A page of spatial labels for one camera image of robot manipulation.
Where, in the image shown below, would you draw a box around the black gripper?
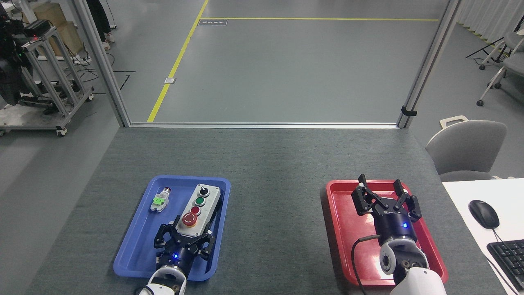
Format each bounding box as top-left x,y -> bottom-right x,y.
154,216 -> 216,274
351,174 -> 421,246

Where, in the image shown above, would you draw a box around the grey push-button control box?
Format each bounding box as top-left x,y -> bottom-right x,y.
174,184 -> 224,246

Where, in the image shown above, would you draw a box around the brown cardboard box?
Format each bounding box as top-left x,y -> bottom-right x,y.
23,3 -> 84,58

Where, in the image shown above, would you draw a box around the red plastic tray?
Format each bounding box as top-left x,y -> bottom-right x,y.
326,179 -> 448,286

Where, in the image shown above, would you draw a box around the blue plastic tray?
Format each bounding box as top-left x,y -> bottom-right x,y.
113,175 -> 231,281

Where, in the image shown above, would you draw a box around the white desk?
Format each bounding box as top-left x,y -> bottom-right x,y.
441,178 -> 524,295

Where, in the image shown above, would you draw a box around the black computer mouse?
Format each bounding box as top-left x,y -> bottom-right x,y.
468,200 -> 500,229

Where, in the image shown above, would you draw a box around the grey fabric chair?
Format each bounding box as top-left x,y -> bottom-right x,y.
425,120 -> 508,182

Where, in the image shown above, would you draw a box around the black keyboard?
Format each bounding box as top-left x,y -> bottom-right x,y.
487,240 -> 524,292

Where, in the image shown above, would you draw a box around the black tripod stand legs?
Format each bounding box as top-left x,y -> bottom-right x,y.
466,37 -> 508,63

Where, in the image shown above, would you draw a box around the grey office chair on wheels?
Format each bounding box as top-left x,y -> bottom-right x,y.
477,31 -> 524,107

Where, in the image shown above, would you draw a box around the white curtain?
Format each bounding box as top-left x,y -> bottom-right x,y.
456,0 -> 524,50

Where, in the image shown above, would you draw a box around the person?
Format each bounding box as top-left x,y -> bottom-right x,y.
87,0 -> 116,51

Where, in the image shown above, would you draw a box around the black machine on cart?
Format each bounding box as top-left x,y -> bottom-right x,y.
0,6 -> 37,108

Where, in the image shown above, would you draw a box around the small green-white push-button switch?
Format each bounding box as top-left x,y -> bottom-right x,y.
150,187 -> 172,213

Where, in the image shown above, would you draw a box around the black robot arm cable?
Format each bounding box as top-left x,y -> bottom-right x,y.
351,235 -> 381,295

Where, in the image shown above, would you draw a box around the black mouse cable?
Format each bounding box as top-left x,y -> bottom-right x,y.
492,228 -> 520,295

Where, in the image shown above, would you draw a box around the silver aluminium table rail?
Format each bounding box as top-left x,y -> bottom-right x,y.
129,122 -> 400,129

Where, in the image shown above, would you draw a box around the silver aluminium post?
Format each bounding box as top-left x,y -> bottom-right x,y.
397,0 -> 462,129
73,0 -> 131,127

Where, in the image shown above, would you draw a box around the aluminium frame cart on wheels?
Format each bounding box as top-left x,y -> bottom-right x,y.
0,25 -> 95,137

